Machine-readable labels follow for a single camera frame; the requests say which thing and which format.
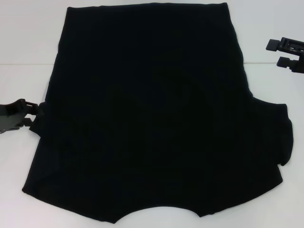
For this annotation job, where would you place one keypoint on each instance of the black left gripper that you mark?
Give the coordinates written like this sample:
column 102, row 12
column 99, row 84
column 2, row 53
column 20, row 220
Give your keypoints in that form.
column 9, row 116

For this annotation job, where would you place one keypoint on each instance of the black shirt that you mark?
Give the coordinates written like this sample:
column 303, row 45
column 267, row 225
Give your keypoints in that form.
column 152, row 107

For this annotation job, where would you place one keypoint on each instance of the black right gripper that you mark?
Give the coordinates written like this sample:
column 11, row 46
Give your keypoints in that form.
column 299, row 63

